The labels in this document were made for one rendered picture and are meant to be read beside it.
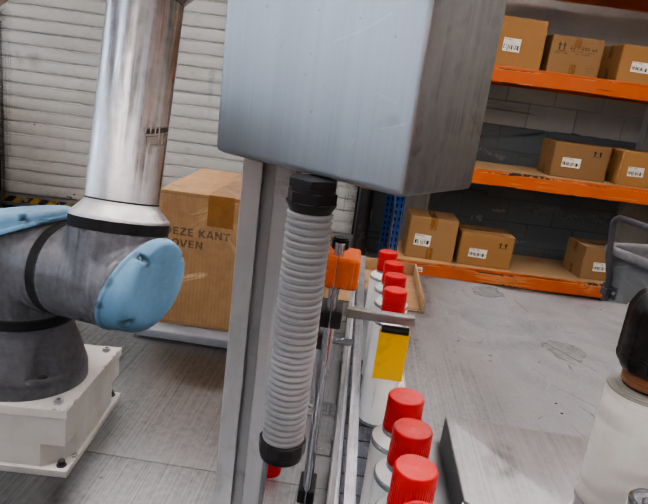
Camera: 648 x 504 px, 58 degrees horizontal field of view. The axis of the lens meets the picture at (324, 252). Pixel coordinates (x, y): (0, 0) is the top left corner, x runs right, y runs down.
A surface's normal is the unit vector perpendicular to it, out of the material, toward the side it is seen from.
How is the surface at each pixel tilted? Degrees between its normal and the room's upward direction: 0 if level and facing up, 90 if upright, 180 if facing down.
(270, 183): 90
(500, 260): 90
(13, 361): 70
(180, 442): 0
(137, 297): 95
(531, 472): 0
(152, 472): 0
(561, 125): 90
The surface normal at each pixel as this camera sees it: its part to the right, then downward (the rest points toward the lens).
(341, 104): -0.63, 0.14
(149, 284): 0.90, 0.30
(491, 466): 0.12, -0.95
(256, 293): -0.08, 0.26
